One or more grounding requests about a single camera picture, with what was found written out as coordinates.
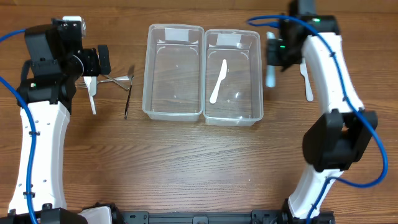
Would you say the white plastic fork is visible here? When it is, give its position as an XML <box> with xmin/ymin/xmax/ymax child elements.
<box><xmin>83</xmin><ymin>77</ymin><xmax>96</xmax><ymax>115</ymax></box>

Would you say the pale grey plastic knife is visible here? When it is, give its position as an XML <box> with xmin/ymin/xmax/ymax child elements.
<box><xmin>300</xmin><ymin>58</ymin><xmax>314</xmax><ymax>102</ymax></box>

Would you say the light blue plastic knife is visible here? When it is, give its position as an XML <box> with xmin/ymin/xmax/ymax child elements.
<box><xmin>265</xmin><ymin>32</ymin><xmax>275</xmax><ymax>88</ymax></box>

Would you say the white plastic knife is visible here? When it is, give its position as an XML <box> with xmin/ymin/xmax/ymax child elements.
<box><xmin>209</xmin><ymin>59</ymin><xmax>228</xmax><ymax>104</ymax></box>

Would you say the light blue plastic fork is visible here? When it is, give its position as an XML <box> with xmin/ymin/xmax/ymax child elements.
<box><xmin>89</xmin><ymin>77</ymin><xmax>97</xmax><ymax>96</ymax></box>

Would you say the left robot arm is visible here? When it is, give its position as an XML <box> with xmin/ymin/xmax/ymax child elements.
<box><xmin>1</xmin><ymin>17</ymin><xmax>113</xmax><ymax>223</ymax></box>

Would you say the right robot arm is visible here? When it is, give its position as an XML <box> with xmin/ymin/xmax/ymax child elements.
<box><xmin>266</xmin><ymin>0</ymin><xmax>378</xmax><ymax>223</ymax></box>

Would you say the right clear plastic container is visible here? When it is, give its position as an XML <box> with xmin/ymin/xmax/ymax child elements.
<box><xmin>203</xmin><ymin>29</ymin><xmax>264</xmax><ymax>126</ymax></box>

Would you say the clear plastic container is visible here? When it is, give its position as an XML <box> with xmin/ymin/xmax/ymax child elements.
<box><xmin>203</xmin><ymin>29</ymin><xmax>264</xmax><ymax>126</ymax></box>
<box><xmin>142</xmin><ymin>24</ymin><xmax>205</xmax><ymax>122</ymax></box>

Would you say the left clear plastic container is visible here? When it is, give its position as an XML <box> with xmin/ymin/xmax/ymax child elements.
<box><xmin>142</xmin><ymin>24</ymin><xmax>205</xmax><ymax>122</ymax></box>

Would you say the steel fork lying flat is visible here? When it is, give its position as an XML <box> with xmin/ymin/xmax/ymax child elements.
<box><xmin>75</xmin><ymin>75</ymin><xmax>129</xmax><ymax>90</ymax></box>

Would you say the steel fork crossing diagonally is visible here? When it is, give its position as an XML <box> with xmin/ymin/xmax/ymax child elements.
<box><xmin>102</xmin><ymin>75</ymin><xmax>129</xmax><ymax>90</ymax></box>

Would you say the right blue cable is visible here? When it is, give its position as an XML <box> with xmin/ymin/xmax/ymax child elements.
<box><xmin>246</xmin><ymin>14</ymin><xmax>389</xmax><ymax>224</ymax></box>

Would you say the blue cable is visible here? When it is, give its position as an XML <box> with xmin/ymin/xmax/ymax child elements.
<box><xmin>246</xmin><ymin>14</ymin><xmax>389</xmax><ymax>224</ymax></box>
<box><xmin>0</xmin><ymin>28</ymin><xmax>40</xmax><ymax>224</ymax></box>

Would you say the black handled steel fork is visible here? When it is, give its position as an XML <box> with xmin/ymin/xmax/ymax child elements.
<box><xmin>124</xmin><ymin>65</ymin><xmax>135</xmax><ymax>119</ymax></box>

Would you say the left blue cable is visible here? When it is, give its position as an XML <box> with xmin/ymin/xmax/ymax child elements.
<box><xmin>0</xmin><ymin>28</ymin><xmax>40</xmax><ymax>224</ymax></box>

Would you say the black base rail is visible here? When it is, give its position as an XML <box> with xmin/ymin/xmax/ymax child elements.
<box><xmin>119</xmin><ymin>210</ymin><xmax>336</xmax><ymax>224</ymax></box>

